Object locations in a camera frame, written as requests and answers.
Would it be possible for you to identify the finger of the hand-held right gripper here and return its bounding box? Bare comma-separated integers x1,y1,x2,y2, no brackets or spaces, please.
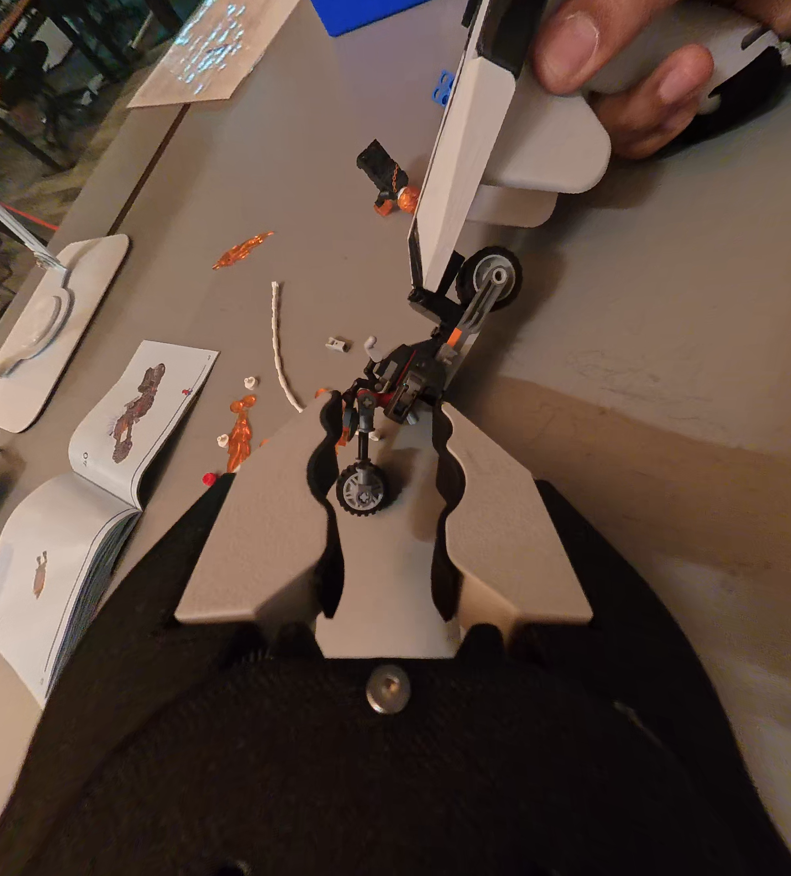
481,75,612,193
408,0,559,292

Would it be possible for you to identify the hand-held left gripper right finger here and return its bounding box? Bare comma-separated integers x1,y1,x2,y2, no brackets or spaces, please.
431,404,593,659

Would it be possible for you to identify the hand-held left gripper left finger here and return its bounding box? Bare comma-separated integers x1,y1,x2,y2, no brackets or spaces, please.
175,393,345,659

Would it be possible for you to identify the black lego motorcycle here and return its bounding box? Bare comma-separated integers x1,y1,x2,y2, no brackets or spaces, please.
337,245,523,519

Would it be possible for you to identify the black flame-head lego minifigure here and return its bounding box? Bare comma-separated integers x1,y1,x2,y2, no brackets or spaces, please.
356,139,418,216

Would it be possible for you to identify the large orange lego flame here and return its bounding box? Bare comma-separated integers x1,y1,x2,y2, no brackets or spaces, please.
227,411,254,473

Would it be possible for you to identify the lego instruction booklet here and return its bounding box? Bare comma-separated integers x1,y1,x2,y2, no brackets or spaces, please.
0,340,220,706

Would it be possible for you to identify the slim orange lego flame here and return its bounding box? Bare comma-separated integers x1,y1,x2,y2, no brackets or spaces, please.
212,231,275,270

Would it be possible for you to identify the person's right hand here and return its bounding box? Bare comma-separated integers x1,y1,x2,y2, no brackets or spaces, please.
532,0,791,162

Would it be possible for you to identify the large blue plastic bin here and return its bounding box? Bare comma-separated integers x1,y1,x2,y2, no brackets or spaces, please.
313,0,430,37

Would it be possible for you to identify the white base stand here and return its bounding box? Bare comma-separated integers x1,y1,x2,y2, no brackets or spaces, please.
0,167,129,433

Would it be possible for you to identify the white lego chain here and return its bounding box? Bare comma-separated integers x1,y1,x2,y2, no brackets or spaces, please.
271,281,306,413

